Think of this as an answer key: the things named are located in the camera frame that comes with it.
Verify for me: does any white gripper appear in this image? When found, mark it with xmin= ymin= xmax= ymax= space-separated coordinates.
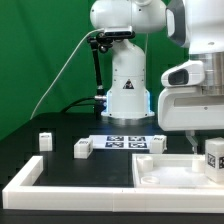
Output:
xmin=158 ymin=86 xmax=224 ymax=154

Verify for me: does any white square tabletop part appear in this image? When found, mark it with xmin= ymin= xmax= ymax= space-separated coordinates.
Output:
xmin=132 ymin=154 xmax=224 ymax=189

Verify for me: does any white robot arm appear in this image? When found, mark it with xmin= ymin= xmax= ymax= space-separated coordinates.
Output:
xmin=90 ymin=0 xmax=224 ymax=146

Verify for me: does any white sheet with fiducial markers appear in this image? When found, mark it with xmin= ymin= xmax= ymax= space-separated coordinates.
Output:
xmin=90 ymin=135 xmax=152 ymax=150

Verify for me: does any white U-shaped boundary fence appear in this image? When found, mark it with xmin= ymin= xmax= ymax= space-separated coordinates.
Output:
xmin=2 ymin=156 xmax=224 ymax=213

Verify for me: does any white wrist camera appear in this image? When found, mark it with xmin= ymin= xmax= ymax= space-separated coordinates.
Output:
xmin=161 ymin=60 xmax=205 ymax=88

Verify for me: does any black cable bundle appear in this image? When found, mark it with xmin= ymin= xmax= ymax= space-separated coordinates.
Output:
xmin=59 ymin=96 xmax=101 ymax=114

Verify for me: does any grey camera on black mount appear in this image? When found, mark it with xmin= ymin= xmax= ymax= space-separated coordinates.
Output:
xmin=87 ymin=27 xmax=135 ymax=118

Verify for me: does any white camera cable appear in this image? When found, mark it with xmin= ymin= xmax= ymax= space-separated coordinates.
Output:
xmin=29 ymin=27 xmax=106 ymax=120

